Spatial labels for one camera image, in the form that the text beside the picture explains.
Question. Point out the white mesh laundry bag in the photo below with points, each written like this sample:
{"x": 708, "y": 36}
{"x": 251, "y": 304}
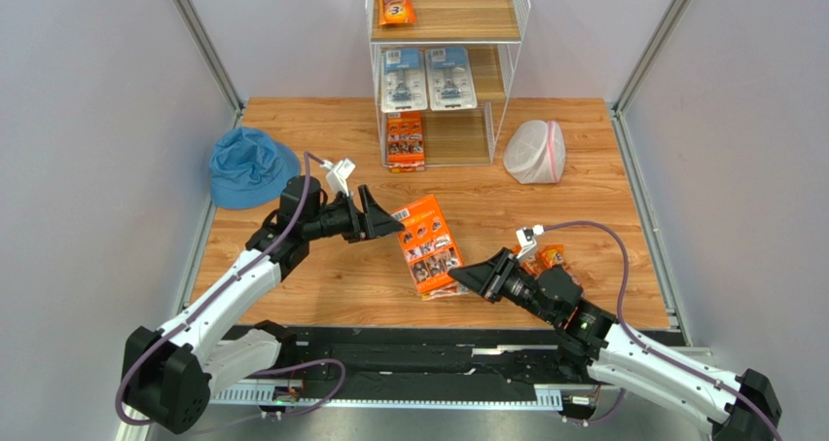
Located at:
{"x": 536, "y": 153}

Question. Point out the blue bucket hat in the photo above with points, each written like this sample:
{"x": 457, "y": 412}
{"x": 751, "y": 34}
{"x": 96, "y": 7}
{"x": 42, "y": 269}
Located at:
{"x": 248, "y": 168}

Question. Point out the orange razor box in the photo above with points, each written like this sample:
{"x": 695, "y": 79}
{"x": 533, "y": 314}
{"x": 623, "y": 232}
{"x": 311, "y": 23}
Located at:
{"x": 404, "y": 142}
{"x": 429, "y": 249}

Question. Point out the white Gillette razor pack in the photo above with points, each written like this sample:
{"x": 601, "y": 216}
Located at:
{"x": 450, "y": 81}

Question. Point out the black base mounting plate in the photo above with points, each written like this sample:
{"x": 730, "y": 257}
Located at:
{"x": 431, "y": 364}

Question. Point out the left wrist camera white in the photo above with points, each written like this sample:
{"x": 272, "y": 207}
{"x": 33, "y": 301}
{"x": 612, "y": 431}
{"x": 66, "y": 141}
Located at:
{"x": 337, "y": 175}

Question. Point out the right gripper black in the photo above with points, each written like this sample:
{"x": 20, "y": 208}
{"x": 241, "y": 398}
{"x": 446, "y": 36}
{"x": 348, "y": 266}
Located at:
{"x": 503, "y": 277}

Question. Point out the orange razor bag on shelf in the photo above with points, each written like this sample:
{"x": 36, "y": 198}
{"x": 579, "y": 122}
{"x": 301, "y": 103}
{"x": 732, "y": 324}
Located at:
{"x": 396, "y": 12}

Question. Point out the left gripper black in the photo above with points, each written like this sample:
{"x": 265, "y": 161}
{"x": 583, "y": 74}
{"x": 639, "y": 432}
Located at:
{"x": 381, "y": 223}

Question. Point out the blue card razor blister pack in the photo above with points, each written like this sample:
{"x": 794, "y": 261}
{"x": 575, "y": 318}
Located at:
{"x": 403, "y": 81}

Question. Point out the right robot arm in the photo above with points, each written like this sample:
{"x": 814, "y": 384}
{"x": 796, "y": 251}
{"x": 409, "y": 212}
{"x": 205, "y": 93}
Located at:
{"x": 595, "y": 344}

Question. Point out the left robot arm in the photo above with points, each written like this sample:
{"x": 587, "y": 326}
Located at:
{"x": 227, "y": 311}

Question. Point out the aluminium rail frame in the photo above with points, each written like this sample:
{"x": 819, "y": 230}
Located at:
{"x": 275, "y": 391}

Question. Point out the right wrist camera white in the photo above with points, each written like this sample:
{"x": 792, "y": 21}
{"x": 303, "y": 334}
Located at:
{"x": 527, "y": 238}

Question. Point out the orange razor bag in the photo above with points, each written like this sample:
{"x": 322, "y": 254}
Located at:
{"x": 532, "y": 263}
{"x": 396, "y": 12}
{"x": 550, "y": 257}

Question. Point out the white wire shelf rack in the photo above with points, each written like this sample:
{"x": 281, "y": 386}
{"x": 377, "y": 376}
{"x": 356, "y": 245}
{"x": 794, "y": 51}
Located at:
{"x": 492, "y": 31}

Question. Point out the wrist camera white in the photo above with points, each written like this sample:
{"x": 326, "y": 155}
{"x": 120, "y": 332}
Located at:
{"x": 337, "y": 175}
{"x": 527, "y": 238}

